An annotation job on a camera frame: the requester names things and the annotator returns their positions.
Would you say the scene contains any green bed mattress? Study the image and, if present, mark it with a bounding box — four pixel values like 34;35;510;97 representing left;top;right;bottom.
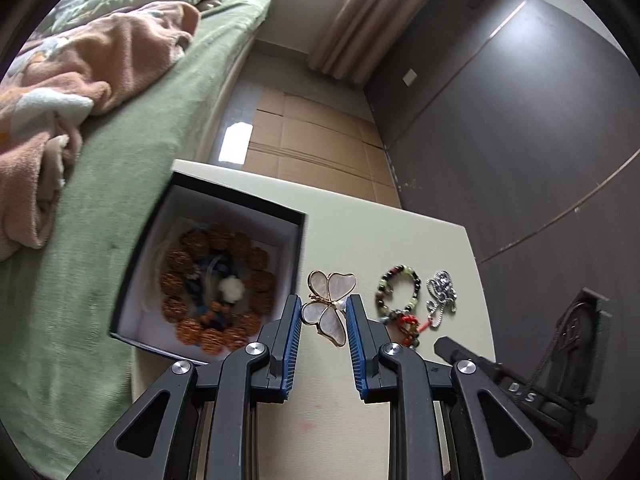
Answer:
1;0;271;479

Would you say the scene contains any pink curtain right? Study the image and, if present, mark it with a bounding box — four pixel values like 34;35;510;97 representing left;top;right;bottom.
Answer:
308;0;428;87

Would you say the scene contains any flattened cardboard sheet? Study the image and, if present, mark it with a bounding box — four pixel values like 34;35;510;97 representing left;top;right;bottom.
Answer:
242;87;400;208

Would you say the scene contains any brown rudraksha bead bracelet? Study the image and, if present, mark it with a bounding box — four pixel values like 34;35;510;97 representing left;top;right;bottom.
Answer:
158;223;278;357

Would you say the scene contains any silver ball chain necklace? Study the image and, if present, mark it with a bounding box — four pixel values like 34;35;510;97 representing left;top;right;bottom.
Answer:
425;270;458;330

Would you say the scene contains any pink fleece blanket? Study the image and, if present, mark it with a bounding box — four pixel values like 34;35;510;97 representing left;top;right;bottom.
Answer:
1;1;200;259

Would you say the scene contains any butterfly shell brooch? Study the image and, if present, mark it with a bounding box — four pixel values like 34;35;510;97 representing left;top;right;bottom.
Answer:
300;270;357;348

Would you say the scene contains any black jewelry box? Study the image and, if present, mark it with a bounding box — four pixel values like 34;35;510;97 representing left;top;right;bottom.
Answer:
110;172;306;364

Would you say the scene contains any white wall socket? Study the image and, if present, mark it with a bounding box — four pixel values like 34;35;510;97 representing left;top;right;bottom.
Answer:
402;68;418;87

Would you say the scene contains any blue bead red cord bracelet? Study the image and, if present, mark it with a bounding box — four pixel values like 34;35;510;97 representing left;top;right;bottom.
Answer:
391;311;432;351

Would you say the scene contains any multicolour stone bead bracelet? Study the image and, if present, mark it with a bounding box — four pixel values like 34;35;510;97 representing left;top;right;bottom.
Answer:
375;262;422;322

